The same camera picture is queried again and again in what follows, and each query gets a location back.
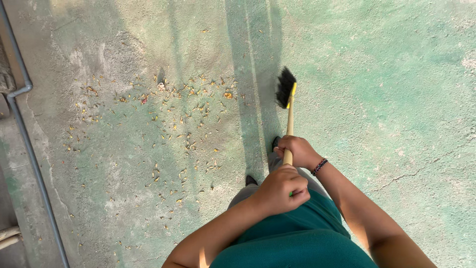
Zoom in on person's grey trousers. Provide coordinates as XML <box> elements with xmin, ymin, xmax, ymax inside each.
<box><xmin>227</xmin><ymin>152</ymin><xmax>331</xmax><ymax>210</ymax></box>

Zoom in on person's right hand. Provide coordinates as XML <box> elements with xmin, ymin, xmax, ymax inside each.
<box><xmin>273</xmin><ymin>135</ymin><xmax>323</xmax><ymax>171</ymax></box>

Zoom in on person's left hand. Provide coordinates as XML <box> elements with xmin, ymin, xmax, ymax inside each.
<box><xmin>254</xmin><ymin>164</ymin><xmax>311</xmax><ymax>217</ymax></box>

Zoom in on black bristle wooden-handled broom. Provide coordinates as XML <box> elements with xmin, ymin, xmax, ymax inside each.
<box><xmin>275</xmin><ymin>66</ymin><xmax>298</xmax><ymax>197</ymax></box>

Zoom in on scattered dry leaves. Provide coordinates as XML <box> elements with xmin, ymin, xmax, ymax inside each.
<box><xmin>61</xmin><ymin>28</ymin><xmax>266</xmax><ymax>254</ymax></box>

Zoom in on braided wrist bracelet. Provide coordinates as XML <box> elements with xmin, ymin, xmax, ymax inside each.
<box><xmin>311</xmin><ymin>158</ymin><xmax>328</xmax><ymax>177</ymax></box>

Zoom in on person's green shirt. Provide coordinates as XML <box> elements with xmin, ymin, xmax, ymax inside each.
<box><xmin>209</xmin><ymin>189</ymin><xmax>379</xmax><ymax>268</ymax></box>

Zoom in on wooden sticks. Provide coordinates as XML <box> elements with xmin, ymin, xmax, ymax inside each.
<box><xmin>0</xmin><ymin>226</ymin><xmax>22</xmax><ymax>251</ymax></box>

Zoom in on grey metal pipe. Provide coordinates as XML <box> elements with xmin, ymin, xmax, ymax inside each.
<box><xmin>0</xmin><ymin>0</ymin><xmax>70</xmax><ymax>268</ymax></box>

